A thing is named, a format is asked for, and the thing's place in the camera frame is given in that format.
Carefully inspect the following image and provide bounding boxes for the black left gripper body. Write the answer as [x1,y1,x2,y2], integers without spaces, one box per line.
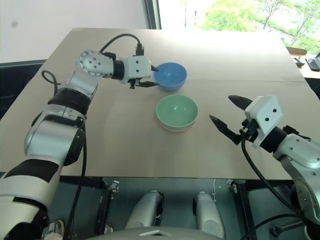
[128,77,142,90]

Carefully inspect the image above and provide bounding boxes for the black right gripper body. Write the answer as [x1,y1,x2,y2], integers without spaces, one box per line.
[233,118,259,146]

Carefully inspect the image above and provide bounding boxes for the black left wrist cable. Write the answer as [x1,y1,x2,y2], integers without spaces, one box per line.
[99,33,146,56]

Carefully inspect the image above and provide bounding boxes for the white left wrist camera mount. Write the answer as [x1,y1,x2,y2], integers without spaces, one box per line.
[121,55,153,85]

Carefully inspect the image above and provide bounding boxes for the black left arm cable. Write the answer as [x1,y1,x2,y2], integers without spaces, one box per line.
[40,70,61,101]
[63,119,88,236]

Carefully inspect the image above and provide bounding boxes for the black table frame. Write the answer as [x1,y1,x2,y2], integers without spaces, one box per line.
[58,175,297,240]

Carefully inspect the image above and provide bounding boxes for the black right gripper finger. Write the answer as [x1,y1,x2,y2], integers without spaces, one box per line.
[227,94,252,111]
[209,114,239,145]

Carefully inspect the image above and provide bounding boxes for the wooden side desk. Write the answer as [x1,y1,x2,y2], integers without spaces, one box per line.
[291,51,320,81]

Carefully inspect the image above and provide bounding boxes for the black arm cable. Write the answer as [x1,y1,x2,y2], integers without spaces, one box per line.
[40,70,61,101]
[63,119,88,236]
[238,213,305,240]

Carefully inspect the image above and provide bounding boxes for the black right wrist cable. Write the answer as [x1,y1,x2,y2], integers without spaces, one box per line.
[240,138,302,215]

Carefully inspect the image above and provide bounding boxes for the cardboard box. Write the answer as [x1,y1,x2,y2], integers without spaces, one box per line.
[285,45,308,55]

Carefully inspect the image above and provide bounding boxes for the blue bowl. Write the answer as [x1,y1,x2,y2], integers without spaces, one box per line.
[152,62,188,92]

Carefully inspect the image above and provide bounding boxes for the black desk device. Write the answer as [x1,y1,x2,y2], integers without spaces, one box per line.
[305,52,320,72]

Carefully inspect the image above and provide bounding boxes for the grey white rounded object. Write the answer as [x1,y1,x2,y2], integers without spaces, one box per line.
[41,219,66,240]

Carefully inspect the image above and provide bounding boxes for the dark low furniture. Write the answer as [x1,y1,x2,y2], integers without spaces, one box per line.
[0,59,46,120]

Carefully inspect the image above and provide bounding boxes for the dark window frame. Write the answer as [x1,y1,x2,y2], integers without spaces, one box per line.
[143,0,162,30]

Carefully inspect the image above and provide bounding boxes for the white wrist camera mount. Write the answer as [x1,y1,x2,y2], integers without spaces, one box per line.
[121,55,153,85]
[244,94,285,150]

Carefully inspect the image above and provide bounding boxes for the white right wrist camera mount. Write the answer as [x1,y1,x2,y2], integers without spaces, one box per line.
[244,94,285,150]

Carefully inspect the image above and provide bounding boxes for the green bowl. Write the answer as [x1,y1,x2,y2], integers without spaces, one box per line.
[155,94,199,131]

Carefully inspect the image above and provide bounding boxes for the silver robot leg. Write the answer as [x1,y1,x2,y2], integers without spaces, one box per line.
[124,190,165,230]
[193,191,227,240]

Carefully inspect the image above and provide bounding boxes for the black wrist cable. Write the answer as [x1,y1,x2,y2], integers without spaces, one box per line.
[240,138,302,215]
[99,33,146,56]

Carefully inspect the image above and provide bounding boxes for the metal table clamp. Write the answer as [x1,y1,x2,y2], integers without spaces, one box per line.
[106,179,120,201]
[226,179,239,195]

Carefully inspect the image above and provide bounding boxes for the silver robot torso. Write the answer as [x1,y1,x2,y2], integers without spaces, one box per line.
[83,225,202,240]

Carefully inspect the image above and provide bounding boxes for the silver right robot leg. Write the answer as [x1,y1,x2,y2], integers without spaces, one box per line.
[193,191,227,240]

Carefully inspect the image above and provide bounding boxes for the pink bowl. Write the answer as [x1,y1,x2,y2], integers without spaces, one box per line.
[156,117,197,134]

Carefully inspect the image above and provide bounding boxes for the silver left robot leg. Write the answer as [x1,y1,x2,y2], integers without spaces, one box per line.
[124,190,165,230]

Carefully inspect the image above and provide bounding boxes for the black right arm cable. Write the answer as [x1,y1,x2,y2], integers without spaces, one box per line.
[238,213,305,240]

